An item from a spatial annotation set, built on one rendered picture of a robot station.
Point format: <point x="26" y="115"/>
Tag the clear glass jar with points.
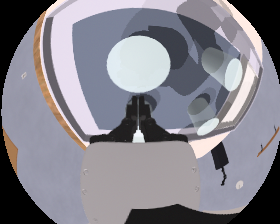
<point x="138" y="64"/>
<point x="203" y="117"/>
<point x="225" y="68"/>
<point x="138" y="136"/>

